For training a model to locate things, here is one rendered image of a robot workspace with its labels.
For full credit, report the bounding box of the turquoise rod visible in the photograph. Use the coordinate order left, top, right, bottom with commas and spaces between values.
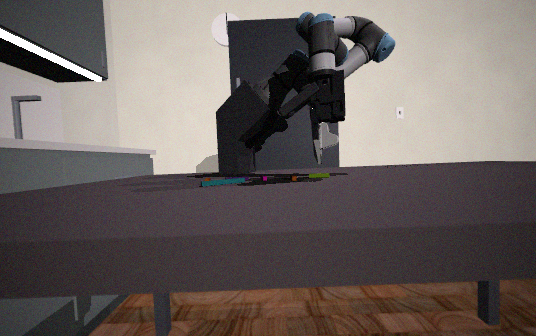
201, 178, 245, 187

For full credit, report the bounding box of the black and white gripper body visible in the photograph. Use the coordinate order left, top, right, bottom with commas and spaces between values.
308, 69, 346, 123

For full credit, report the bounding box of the lime green rod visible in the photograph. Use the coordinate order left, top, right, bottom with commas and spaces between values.
309, 173, 329, 178

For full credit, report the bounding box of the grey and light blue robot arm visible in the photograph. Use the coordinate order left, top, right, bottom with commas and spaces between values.
253, 12, 396, 119

